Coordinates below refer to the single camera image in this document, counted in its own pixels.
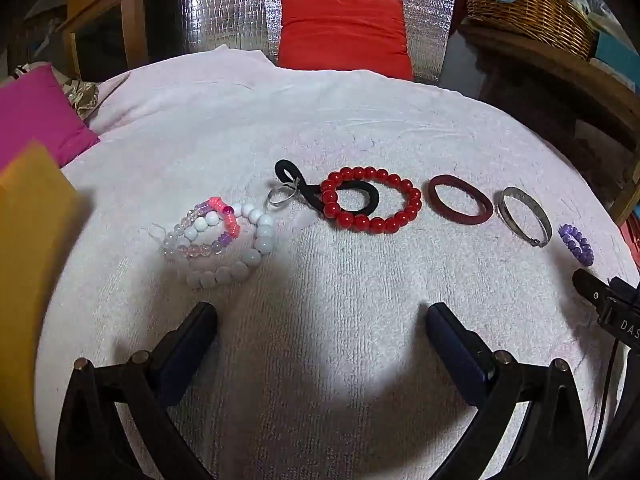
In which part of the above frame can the wicker basket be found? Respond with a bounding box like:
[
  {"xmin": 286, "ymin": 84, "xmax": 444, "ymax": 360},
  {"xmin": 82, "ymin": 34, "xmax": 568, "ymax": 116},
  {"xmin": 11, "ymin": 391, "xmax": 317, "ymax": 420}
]
[{"xmin": 462, "ymin": 0, "xmax": 598, "ymax": 61}]

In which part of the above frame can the silver bangle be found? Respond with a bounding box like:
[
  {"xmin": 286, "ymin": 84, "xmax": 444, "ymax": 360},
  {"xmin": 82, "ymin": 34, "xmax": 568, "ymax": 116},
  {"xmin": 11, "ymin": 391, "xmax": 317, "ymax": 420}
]
[{"xmin": 497, "ymin": 186, "xmax": 553, "ymax": 249}]

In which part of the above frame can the magenta cushion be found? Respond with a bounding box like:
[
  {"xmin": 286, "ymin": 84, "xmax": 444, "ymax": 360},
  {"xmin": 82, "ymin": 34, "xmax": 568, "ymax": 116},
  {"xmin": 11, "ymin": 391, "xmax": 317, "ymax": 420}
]
[{"xmin": 0, "ymin": 63, "xmax": 101, "ymax": 171}]

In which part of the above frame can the black cable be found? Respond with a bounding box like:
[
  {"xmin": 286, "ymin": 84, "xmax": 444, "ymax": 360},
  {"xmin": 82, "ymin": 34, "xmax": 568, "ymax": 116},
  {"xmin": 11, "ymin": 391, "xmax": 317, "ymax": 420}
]
[{"xmin": 586, "ymin": 344, "xmax": 620, "ymax": 467}]

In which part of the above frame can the clear pink bead bracelet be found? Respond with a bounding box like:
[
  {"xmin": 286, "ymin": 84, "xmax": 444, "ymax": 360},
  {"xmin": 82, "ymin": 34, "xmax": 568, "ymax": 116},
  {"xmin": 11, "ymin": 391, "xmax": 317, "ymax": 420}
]
[{"xmin": 159, "ymin": 206, "xmax": 227, "ymax": 262}]

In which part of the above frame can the dark red band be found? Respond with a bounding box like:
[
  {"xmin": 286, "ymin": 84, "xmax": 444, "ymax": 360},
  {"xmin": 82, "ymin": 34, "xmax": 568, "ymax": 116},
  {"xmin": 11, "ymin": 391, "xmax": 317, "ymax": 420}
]
[{"xmin": 428, "ymin": 174, "xmax": 494, "ymax": 226}]

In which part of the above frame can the teal box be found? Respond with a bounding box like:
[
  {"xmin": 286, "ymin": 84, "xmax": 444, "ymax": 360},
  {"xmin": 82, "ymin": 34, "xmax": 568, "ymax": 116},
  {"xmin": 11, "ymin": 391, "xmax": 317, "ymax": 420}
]
[{"xmin": 592, "ymin": 30, "xmax": 640, "ymax": 83}]

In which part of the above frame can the wooden cabinet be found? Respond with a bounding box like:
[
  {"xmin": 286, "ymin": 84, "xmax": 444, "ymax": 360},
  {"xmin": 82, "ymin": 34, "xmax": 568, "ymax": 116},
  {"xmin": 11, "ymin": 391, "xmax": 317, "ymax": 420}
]
[{"xmin": 22, "ymin": 0, "xmax": 181, "ymax": 82}]

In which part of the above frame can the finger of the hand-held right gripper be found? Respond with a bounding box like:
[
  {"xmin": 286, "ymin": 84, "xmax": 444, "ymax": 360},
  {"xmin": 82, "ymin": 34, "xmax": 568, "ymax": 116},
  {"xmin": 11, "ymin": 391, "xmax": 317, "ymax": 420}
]
[{"xmin": 572, "ymin": 268, "xmax": 611, "ymax": 321}]

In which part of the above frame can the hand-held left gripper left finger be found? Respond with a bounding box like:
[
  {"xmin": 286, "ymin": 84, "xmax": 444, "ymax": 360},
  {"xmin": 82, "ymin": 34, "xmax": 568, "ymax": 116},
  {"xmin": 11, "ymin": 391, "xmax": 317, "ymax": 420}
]
[{"xmin": 55, "ymin": 301, "xmax": 221, "ymax": 480}]

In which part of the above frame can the wooden shelf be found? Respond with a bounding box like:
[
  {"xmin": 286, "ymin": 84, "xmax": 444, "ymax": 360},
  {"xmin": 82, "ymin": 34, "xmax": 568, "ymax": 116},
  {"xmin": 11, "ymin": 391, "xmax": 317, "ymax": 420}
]
[{"xmin": 457, "ymin": 22, "xmax": 640, "ymax": 226}]

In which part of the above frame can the pink purple coil bracelet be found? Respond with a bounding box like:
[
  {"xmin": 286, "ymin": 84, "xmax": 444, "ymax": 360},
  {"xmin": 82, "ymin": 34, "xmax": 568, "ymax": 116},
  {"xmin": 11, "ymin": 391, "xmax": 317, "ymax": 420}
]
[{"xmin": 196, "ymin": 196, "xmax": 242, "ymax": 250}]

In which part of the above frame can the silver insulation sheet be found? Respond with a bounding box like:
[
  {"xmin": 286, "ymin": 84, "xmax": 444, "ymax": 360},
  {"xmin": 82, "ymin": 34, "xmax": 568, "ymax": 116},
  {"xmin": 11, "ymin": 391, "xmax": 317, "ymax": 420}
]
[{"xmin": 177, "ymin": 0, "xmax": 458, "ymax": 83}]

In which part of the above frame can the silver ring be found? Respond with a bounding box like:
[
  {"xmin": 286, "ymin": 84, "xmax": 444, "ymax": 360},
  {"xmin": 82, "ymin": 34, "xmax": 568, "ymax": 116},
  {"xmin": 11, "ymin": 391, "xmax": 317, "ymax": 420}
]
[{"xmin": 265, "ymin": 182, "xmax": 302, "ymax": 209}]

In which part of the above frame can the black hair tie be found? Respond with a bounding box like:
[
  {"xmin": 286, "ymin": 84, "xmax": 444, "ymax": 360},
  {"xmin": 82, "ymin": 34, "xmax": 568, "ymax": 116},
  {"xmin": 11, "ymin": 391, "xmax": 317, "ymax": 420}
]
[{"xmin": 275, "ymin": 159, "xmax": 381, "ymax": 220}]

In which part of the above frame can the red cushion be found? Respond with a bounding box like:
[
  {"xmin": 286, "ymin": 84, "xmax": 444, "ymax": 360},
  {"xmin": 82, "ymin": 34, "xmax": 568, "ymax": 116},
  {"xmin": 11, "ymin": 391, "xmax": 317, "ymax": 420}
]
[{"xmin": 276, "ymin": 0, "xmax": 415, "ymax": 82}]

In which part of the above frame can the white towel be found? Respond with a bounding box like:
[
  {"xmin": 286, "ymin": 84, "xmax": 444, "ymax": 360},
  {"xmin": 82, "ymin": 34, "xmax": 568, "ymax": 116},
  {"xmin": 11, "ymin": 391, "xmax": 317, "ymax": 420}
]
[{"xmin": 34, "ymin": 44, "xmax": 633, "ymax": 480}]

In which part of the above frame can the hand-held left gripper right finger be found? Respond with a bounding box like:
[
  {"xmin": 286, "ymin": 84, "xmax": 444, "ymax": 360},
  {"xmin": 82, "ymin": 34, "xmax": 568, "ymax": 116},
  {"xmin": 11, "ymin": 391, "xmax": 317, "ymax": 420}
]
[{"xmin": 425, "ymin": 302, "xmax": 593, "ymax": 480}]

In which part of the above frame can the red bead bracelet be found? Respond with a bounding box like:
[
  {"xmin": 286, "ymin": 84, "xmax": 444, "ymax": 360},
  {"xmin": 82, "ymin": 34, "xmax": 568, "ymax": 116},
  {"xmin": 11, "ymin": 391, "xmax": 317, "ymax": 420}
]
[{"xmin": 320, "ymin": 166, "xmax": 423, "ymax": 234}]

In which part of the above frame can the purple bead bracelet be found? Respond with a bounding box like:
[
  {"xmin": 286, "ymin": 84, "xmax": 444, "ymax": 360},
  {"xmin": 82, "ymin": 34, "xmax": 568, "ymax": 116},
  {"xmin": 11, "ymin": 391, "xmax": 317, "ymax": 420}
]
[{"xmin": 558, "ymin": 224, "xmax": 596, "ymax": 267}]

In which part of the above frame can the white bead bracelet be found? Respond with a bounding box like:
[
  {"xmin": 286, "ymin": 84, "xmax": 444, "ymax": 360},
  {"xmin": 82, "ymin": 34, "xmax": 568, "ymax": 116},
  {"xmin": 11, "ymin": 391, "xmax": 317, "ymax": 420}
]
[{"xmin": 184, "ymin": 203, "xmax": 276, "ymax": 291}]

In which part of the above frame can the patterned cloth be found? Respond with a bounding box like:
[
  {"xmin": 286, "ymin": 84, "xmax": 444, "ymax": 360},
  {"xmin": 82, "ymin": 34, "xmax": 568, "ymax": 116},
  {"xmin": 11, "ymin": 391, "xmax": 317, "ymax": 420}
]
[{"xmin": 12, "ymin": 62, "xmax": 101, "ymax": 122}]

